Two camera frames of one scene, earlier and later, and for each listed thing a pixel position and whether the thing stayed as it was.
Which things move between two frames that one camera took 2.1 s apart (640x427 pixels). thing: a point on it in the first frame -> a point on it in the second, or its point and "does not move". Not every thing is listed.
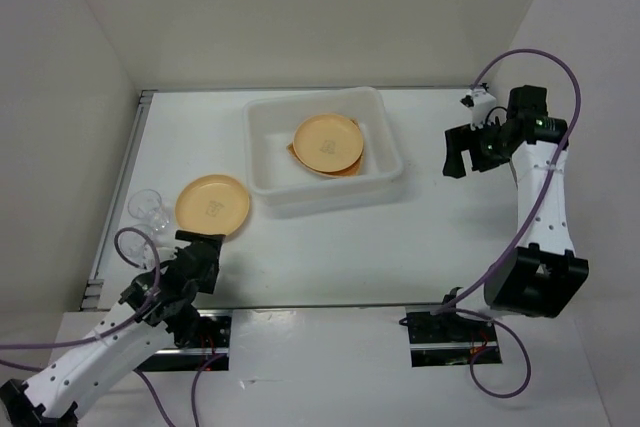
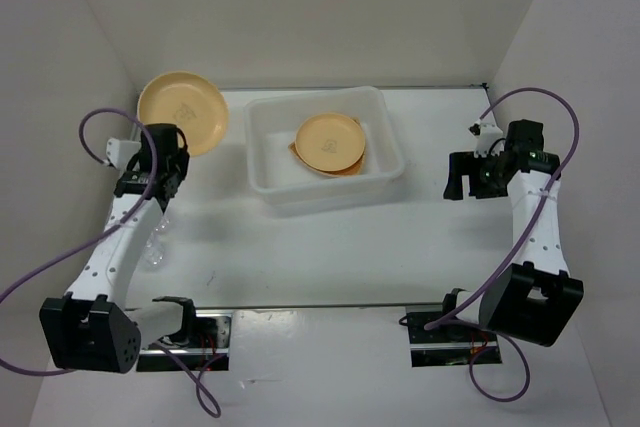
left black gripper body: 206,284 -> 181,163
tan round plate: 328,143 does not move
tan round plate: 212,204 -> 189,101
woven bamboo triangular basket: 354,170 does not move
